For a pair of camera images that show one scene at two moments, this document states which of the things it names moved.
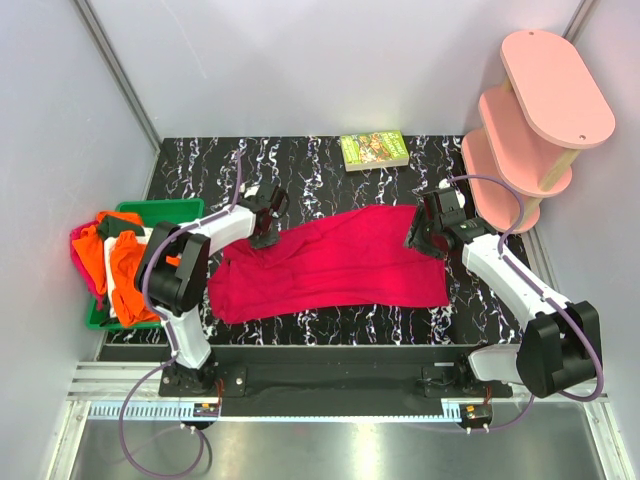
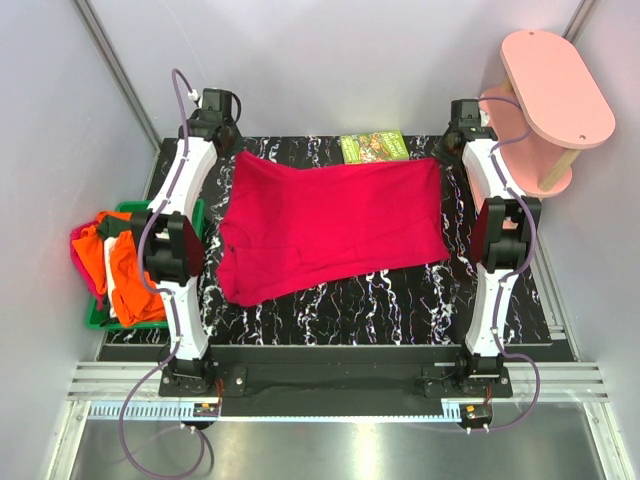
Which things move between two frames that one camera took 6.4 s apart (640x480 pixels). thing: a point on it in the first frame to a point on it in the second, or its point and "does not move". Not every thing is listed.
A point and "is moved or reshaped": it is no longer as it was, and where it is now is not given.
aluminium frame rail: [100, 38] does not move
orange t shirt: [127, 256] does not move
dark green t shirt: [110, 227] does not move
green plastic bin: [151, 213] does not move
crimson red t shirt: [334, 260] is moved or reshaped
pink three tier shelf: [529, 130] does not move
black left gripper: [268, 241] to [238, 143]
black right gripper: [414, 238] to [438, 149]
